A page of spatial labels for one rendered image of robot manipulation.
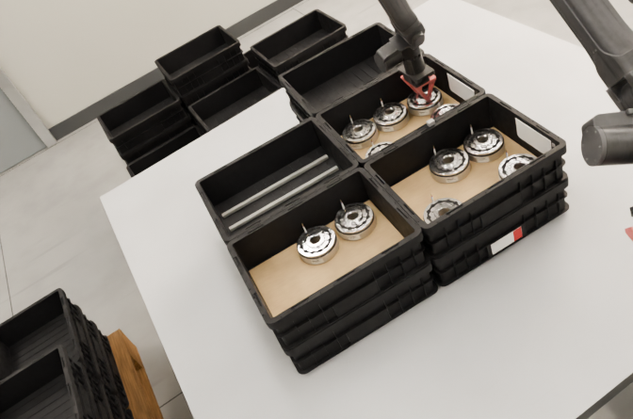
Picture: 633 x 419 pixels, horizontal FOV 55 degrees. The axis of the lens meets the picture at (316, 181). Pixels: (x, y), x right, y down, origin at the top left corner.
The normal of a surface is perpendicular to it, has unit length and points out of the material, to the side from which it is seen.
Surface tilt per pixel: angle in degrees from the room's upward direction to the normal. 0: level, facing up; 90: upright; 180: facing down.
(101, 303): 0
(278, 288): 0
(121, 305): 0
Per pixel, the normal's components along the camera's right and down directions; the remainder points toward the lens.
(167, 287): -0.30, -0.70
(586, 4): 0.01, -0.23
